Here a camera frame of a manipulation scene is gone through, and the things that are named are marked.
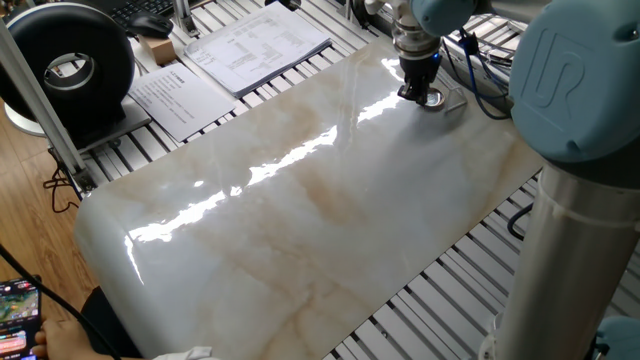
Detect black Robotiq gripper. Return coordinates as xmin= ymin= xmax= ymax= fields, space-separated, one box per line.
xmin=396 ymin=51 xmax=443 ymax=106

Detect small round metal plate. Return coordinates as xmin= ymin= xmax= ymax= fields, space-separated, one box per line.
xmin=422 ymin=87 xmax=447 ymax=112

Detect smartphone with lit screen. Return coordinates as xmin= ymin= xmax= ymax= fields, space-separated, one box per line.
xmin=0 ymin=276 xmax=43 ymax=360

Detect person's bare hand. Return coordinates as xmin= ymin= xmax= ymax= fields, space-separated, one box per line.
xmin=29 ymin=318 xmax=109 ymax=360

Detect glossy marble pattern sheet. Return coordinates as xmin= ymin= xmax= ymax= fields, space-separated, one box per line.
xmin=73 ymin=37 xmax=544 ymax=360

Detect thick printed paper stack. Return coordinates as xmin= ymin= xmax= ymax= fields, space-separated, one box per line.
xmin=183 ymin=2 xmax=332 ymax=99

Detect single printed paper sheet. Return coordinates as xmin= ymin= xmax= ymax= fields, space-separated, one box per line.
xmin=127 ymin=62 xmax=237 ymax=144

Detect upright metal clamp stand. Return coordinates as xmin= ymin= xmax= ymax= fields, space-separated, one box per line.
xmin=172 ymin=0 xmax=201 ymax=39

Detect small cardboard box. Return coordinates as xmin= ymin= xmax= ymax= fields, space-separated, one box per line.
xmin=138 ymin=35 xmax=178 ymax=67

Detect black computer mouse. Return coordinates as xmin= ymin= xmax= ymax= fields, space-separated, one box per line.
xmin=127 ymin=12 xmax=175 ymax=40

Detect black computer keyboard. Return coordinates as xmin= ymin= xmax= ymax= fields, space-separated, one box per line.
xmin=107 ymin=0 xmax=176 ymax=29

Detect white shirt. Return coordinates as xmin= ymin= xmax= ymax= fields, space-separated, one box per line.
xmin=152 ymin=345 xmax=221 ymax=360

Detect dark trousers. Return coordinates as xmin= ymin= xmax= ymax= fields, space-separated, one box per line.
xmin=79 ymin=285 xmax=144 ymax=359

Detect white round base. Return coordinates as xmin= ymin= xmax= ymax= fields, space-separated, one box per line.
xmin=3 ymin=102 xmax=47 ymax=139

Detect dark gripper cable bundle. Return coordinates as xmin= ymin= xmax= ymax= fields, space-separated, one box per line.
xmin=441 ymin=27 xmax=514 ymax=121

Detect black base cable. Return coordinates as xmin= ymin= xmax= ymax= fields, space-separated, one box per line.
xmin=506 ymin=202 xmax=535 ymax=242

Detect grey flat base plate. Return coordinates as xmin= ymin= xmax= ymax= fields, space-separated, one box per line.
xmin=74 ymin=94 xmax=153 ymax=154

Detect tangled black floor wires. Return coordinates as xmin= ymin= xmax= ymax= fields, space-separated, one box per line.
xmin=42 ymin=167 xmax=81 ymax=214

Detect aluminium profile post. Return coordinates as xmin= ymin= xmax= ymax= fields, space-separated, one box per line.
xmin=0 ymin=17 xmax=99 ymax=194

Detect black ring shaped device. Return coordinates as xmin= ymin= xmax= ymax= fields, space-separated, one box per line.
xmin=0 ymin=2 xmax=136 ymax=149

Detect long black cable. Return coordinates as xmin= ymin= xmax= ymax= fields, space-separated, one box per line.
xmin=0 ymin=244 xmax=124 ymax=360

